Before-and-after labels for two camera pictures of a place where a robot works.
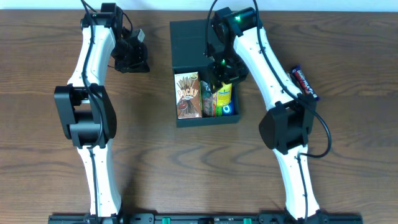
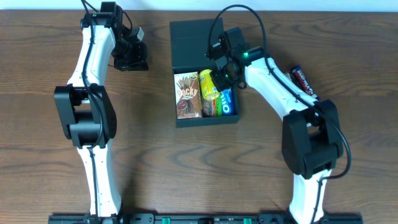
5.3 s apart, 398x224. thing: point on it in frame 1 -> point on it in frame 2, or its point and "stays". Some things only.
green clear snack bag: [207, 99] -> [211, 107]
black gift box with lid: [188, 39] stays
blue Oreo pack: [228, 109] stays
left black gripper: [132, 66] stays
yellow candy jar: [224, 94] -> [209, 86]
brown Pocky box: [188, 95] stays
